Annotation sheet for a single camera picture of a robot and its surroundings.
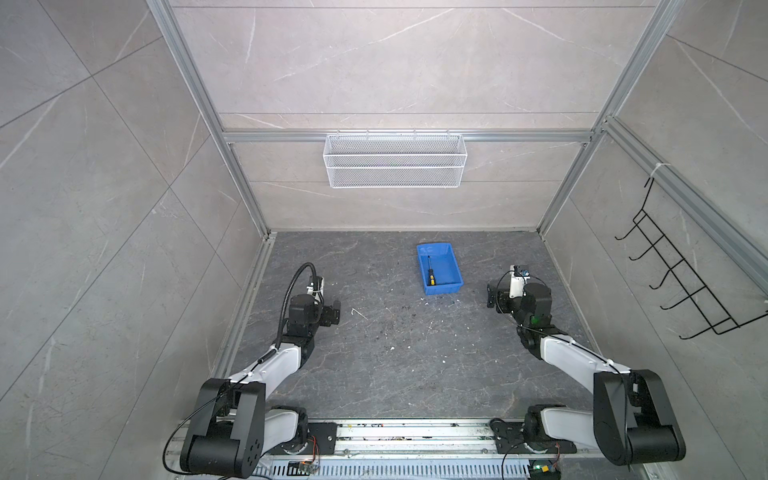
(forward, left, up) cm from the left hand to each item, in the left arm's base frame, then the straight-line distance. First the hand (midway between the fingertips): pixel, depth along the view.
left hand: (319, 291), depth 90 cm
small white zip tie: (-2, -9, -11) cm, 15 cm away
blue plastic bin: (+18, -43, -10) cm, 48 cm away
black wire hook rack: (-22, -88, +23) cm, 94 cm away
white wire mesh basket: (+40, -25, +20) cm, 51 cm away
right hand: (0, -57, +2) cm, 57 cm away
